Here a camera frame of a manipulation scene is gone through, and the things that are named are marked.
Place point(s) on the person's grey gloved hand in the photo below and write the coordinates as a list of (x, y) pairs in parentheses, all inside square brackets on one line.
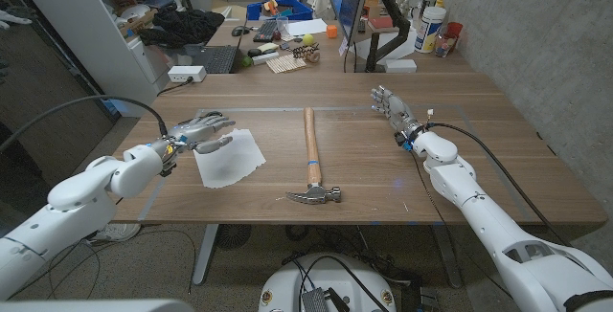
[(14, 16)]

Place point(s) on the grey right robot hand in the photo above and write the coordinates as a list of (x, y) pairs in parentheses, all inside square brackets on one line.
[(396, 111)]

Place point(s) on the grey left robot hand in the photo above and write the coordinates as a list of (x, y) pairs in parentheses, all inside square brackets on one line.
[(196, 132)]

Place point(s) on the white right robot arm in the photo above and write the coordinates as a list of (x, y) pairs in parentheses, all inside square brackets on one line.
[(479, 216)]

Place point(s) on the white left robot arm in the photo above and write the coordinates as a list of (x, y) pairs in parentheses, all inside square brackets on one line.
[(72, 197)]

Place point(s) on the white paper towel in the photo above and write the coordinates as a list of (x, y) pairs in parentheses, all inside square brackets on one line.
[(234, 163)]

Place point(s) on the white rectangular box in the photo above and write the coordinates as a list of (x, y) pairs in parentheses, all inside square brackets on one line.
[(400, 65)]

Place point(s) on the white power strip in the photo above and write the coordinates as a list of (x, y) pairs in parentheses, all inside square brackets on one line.
[(184, 73)]

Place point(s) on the white shelf unit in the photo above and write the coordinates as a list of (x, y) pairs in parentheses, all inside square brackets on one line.
[(81, 20)]

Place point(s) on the grey laptop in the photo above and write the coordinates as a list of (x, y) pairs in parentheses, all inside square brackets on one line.
[(218, 58)]

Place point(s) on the glass jar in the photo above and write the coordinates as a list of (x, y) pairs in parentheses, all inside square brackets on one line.
[(444, 45)]

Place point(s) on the small green ball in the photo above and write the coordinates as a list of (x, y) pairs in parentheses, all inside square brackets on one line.
[(246, 61)]

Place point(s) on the white wipes canister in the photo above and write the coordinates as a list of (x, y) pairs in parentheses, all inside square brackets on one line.
[(428, 29)]

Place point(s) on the red box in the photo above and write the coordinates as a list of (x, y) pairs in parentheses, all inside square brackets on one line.
[(381, 22)]

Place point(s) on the red cup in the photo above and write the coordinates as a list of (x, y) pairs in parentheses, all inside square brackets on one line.
[(455, 28)]

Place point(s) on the white block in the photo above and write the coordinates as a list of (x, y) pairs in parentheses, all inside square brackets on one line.
[(265, 58)]

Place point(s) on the orange cube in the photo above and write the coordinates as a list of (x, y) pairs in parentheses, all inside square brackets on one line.
[(332, 31)]

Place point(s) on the black spring wooden toy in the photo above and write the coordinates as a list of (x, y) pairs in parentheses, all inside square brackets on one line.
[(306, 52)]

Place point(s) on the black clothing pile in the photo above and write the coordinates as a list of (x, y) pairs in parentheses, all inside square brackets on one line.
[(184, 25)]

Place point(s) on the round black floor fan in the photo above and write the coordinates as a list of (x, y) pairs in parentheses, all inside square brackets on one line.
[(233, 236)]

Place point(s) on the black computer mouse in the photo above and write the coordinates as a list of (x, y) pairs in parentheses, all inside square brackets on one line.
[(239, 30)]

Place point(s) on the yellow sponge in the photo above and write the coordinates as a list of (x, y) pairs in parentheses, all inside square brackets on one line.
[(268, 47)]

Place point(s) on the wooden slatted mat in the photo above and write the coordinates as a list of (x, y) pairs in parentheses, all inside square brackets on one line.
[(286, 63)]

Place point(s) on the yellow-green ball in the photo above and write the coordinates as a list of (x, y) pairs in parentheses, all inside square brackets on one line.
[(308, 39)]

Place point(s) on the dark lid bottle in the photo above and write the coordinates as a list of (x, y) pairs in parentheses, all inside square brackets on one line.
[(429, 1)]

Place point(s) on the yellow top bottle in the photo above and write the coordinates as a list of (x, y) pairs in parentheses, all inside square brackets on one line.
[(440, 2)]

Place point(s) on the grey table leg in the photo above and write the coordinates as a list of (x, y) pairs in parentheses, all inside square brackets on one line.
[(206, 254), (447, 254)]

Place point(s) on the small black keyboard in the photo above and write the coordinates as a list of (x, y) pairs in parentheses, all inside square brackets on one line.
[(265, 30)]

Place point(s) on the white paper sheet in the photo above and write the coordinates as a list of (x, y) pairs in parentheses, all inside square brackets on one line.
[(306, 27)]

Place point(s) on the white shoe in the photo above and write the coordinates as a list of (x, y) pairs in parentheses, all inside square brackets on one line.
[(120, 231)]

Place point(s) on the clear plastic cup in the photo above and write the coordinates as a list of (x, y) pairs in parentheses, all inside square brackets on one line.
[(282, 26)]

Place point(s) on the blue plastic bin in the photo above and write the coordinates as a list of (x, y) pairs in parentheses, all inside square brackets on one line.
[(299, 10)]

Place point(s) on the person's dark trouser leg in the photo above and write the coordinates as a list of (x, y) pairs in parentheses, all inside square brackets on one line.
[(19, 168)]

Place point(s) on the white robot torso base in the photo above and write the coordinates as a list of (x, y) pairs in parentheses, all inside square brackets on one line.
[(287, 278)]

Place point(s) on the metal heat sink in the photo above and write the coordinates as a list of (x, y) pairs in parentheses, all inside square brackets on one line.
[(313, 301)]

